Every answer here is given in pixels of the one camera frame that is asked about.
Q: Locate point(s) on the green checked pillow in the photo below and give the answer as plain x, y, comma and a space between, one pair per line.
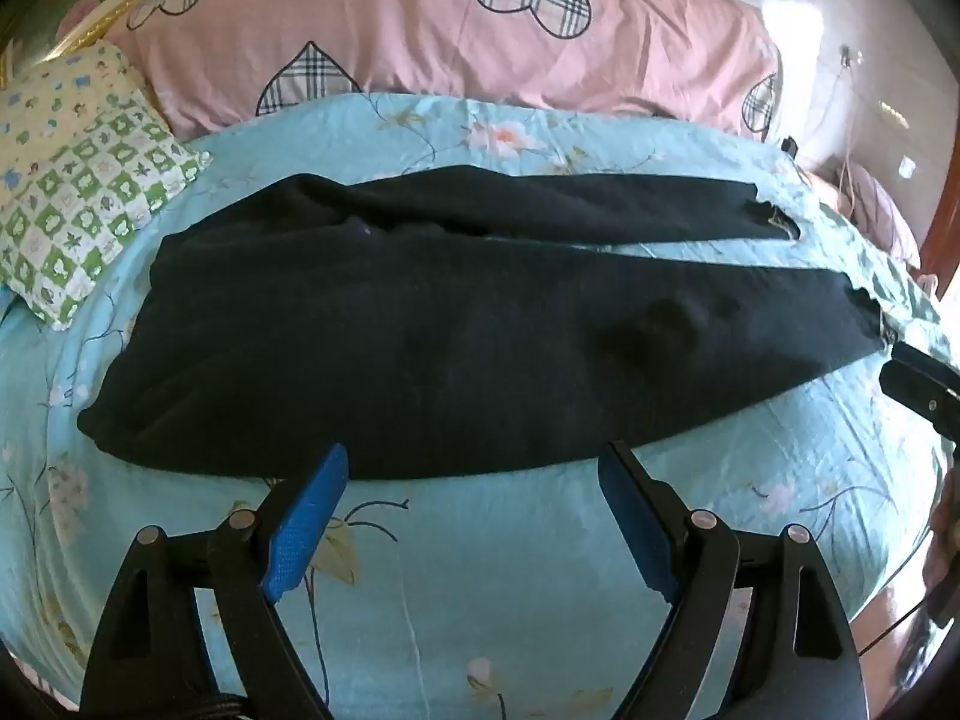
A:
90, 180

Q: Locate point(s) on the black pants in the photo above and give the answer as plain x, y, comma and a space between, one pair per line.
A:
450, 352

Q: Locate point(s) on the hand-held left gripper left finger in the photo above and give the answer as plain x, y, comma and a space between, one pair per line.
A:
304, 532

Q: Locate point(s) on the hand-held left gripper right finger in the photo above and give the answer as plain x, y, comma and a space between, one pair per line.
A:
637, 532

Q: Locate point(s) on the wooden bed frame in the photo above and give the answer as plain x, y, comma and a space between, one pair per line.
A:
947, 255

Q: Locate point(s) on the pink striped cloth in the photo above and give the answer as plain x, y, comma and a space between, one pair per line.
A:
879, 211

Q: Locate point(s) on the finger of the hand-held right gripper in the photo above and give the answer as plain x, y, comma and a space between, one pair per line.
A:
921, 386

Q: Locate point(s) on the blue floral bed sheet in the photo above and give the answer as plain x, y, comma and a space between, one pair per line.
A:
487, 585

